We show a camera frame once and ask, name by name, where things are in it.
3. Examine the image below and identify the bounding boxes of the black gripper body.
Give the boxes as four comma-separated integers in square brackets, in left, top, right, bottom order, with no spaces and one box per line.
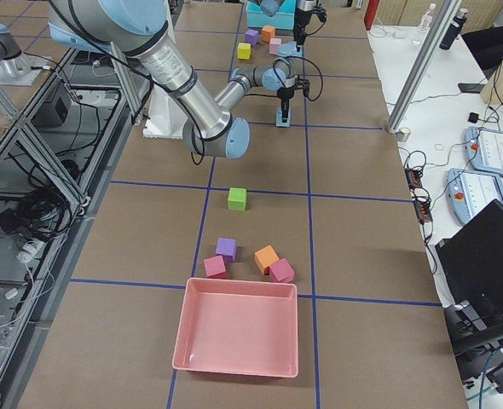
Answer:
[294,9,312,33]
[276,87,295,102]

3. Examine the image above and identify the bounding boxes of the light blue foam block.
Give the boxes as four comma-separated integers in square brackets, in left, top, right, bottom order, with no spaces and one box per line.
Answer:
[275,107,291,128]
[277,42,304,57]

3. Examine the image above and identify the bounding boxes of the second robot base grey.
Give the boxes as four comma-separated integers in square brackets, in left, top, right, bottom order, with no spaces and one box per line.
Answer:
[0,24,44,86]

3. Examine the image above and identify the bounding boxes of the teal plastic bin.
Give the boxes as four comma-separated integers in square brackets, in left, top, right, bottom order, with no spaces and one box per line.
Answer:
[246,0,296,30]

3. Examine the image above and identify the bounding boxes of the light pink foam block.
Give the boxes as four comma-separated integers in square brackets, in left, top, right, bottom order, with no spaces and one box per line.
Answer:
[269,37,282,55]

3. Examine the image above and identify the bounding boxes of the orange foam block left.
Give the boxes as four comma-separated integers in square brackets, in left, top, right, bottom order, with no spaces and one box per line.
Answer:
[261,25,276,43]

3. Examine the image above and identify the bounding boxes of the orange foam block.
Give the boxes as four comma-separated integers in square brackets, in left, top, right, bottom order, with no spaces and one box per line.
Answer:
[254,245,280,275]
[261,25,276,43]

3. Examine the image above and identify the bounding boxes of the purple foam block left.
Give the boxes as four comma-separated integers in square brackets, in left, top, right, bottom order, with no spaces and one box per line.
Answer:
[245,29,259,46]

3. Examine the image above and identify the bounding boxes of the purple foam block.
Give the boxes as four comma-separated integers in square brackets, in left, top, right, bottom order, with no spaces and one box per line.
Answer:
[245,29,259,46]
[216,237,238,262]

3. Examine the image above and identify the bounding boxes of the yellow foam block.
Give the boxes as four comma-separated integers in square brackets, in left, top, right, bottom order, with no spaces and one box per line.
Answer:
[236,42,252,60]

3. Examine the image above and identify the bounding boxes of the green foam block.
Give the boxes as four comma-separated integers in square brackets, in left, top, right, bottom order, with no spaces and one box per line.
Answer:
[228,187,247,211]

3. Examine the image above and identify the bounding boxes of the clear spray bottle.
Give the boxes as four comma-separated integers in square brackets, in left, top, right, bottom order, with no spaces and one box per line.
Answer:
[417,3,436,32]

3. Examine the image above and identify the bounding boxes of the black water bottle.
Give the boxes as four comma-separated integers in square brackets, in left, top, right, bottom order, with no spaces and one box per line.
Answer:
[439,8,468,50]

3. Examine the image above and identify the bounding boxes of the orange foam block right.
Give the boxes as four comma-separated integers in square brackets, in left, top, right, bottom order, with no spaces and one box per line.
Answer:
[254,245,280,275]

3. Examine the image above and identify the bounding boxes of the purple foam block right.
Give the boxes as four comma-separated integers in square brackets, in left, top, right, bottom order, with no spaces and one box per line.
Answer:
[216,237,238,262]

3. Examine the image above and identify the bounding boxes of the orange black usb hub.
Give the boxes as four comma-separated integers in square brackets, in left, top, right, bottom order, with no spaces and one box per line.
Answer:
[404,168,433,225]

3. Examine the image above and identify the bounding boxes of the magenta foam block upper right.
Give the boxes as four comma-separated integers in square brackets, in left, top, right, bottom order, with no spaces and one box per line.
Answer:
[269,258,295,283]

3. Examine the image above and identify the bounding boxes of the magenta foam block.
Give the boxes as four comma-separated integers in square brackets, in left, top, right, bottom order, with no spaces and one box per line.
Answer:
[269,258,295,283]
[203,256,228,279]

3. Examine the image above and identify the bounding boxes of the magenta foam block lower right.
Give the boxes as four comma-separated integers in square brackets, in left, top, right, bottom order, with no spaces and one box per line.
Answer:
[203,256,228,279]

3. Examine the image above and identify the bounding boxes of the teach pendant lower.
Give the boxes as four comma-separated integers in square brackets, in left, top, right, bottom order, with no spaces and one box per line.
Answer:
[447,168,503,225]

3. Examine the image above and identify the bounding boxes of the teach pendant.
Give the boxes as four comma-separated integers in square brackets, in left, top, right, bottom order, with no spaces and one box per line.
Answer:
[447,168,503,225]
[464,126,503,176]

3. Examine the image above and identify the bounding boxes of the teach pendant upper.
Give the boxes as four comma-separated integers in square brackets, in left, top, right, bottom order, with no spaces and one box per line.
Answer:
[464,126,503,176]

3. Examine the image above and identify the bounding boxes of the pink plastic tray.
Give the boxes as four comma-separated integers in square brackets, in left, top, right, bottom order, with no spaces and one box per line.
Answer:
[172,278,299,378]

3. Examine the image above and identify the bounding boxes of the black laptop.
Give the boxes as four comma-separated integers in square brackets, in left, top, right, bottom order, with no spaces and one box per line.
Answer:
[436,199,503,314]

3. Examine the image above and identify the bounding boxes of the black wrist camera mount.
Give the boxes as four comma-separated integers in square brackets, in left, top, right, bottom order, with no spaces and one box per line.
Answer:
[314,6,327,23]
[296,77,310,98]

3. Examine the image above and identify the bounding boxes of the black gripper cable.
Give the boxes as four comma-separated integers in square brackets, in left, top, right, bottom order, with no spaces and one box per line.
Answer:
[272,55,324,102]

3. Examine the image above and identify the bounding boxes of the white pedestal base plate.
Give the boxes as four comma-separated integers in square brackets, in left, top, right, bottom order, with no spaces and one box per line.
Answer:
[142,86,187,140]

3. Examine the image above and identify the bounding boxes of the aluminium frame post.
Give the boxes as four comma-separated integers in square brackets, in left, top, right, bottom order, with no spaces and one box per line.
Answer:
[385,0,461,134]

